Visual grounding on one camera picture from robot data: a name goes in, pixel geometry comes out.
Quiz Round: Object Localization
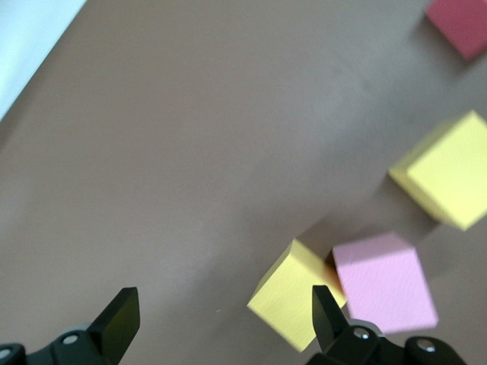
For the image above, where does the brown table mat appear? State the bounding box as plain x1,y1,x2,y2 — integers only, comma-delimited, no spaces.
0,0,487,365

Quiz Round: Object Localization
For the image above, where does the yellow foam cube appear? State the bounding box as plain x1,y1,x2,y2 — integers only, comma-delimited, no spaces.
246,237,348,353
387,109,487,232

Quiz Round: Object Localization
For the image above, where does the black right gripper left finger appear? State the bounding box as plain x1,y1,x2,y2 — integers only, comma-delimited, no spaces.
26,287,141,365

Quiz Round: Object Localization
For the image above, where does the red foam cube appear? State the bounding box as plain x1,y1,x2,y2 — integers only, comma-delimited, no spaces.
424,0,487,62

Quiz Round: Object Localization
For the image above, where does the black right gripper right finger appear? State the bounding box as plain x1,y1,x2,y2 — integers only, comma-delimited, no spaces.
307,284,386,365

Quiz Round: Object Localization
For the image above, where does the pink foam cube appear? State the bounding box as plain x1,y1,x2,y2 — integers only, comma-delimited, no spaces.
331,231,439,335

